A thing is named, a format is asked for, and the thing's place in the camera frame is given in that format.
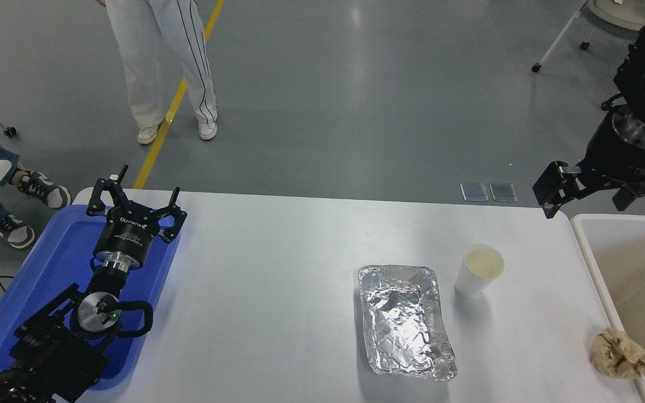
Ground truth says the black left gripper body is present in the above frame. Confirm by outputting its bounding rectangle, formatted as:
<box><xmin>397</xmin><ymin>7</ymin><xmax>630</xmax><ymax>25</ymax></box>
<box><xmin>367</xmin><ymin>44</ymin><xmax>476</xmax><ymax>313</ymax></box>
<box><xmin>94</xmin><ymin>204</ymin><xmax>162</xmax><ymax>264</ymax></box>

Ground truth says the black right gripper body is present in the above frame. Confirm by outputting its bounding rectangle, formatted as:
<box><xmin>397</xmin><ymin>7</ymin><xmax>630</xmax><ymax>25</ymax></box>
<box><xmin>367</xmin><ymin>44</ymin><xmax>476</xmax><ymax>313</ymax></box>
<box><xmin>580</xmin><ymin>120</ymin><xmax>645</xmax><ymax>183</ymax></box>

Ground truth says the white paper cup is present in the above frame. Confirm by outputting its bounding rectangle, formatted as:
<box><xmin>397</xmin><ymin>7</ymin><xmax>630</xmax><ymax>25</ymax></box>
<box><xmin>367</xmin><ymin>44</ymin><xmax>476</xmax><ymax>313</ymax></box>
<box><xmin>455</xmin><ymin>243</ymin><xmax>506</xmax><ymax>297</ymax></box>

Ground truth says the metal floor plate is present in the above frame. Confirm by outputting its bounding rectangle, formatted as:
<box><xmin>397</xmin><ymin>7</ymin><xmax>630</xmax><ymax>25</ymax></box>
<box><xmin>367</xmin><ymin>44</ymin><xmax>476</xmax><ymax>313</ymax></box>
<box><xmin>490</xmin><ymin>182</ymin><xmax>518</xmax><ymax>203</ymax></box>
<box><xmin>461</xmin><ymin>182</ymin><xmax>489</xmax><ymax>202</ymax></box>

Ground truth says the seated person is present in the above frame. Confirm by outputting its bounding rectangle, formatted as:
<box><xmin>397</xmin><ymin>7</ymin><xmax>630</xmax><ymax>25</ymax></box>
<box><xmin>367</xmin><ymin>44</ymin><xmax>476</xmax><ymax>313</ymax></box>
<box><xmin>0</xmin><ymin>98</ymin><xmax>71</xmax><ymax>250</ymax></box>

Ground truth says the blue plastic tray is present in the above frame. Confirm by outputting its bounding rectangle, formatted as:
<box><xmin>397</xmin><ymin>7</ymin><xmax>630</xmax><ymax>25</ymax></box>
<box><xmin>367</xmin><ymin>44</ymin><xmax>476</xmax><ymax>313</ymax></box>
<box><xmin>0</xmin><ymin>204</ymin><xmax>182</xmax><ymax>391</ymax></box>

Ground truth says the large pale bin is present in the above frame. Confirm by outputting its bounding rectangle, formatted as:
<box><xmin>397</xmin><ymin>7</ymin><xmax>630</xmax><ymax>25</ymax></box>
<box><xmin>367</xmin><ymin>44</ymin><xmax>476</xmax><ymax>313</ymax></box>
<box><xmin>571</xmin><ymin>214</ymin><xmax>645</xmax><ymax>403</ymax></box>

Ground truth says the standing person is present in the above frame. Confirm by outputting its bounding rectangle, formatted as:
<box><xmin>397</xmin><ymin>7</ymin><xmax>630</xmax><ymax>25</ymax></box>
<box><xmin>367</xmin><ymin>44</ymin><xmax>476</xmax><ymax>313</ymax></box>
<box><xmin>96</xmin><ymin>0</ymin><xmax>218</xmax><ymax>145</ymax></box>

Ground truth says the white wheeled chair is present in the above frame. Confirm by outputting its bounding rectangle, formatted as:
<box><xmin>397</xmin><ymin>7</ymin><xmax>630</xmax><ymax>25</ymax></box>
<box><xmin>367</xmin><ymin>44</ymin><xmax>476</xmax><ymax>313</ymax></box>
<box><xmin>531</xmin><ymin>0</ymin><xmax>645</xmax><ymax>73</ymax></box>

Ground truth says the crumpled tan paper ball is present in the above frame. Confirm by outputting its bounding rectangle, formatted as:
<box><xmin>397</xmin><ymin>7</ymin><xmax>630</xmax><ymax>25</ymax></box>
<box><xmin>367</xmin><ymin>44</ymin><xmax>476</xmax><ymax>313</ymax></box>
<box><xmin>590</xmin><ymin>327</ymin><xmax>645</xmax><ymax>380</ymax></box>

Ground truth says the silver foil tray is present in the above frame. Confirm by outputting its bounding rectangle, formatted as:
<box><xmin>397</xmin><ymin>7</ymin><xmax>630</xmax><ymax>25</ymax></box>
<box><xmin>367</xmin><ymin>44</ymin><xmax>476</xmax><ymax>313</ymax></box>
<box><xmin>357</xmin><ymin>265</ymin><xmax>459</xmax><ymax>382</ymax></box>

